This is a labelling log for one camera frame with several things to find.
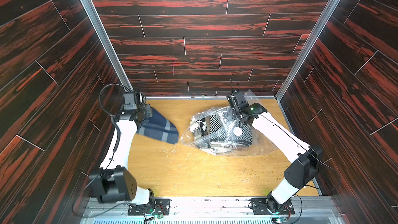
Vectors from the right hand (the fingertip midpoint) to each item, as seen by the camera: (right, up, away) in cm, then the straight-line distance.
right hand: (238, 110), depth 84 cm
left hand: (-49, +1, 0) cm, 49 cm away
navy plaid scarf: (-45, -10, +7) cm, 47 cm away
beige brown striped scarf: (-20, -12, +12) cm, 26 cm away
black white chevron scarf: (-9, -10, -3) cm, 14 cm away
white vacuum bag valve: (0, -12, +2) cm, 12 cm away
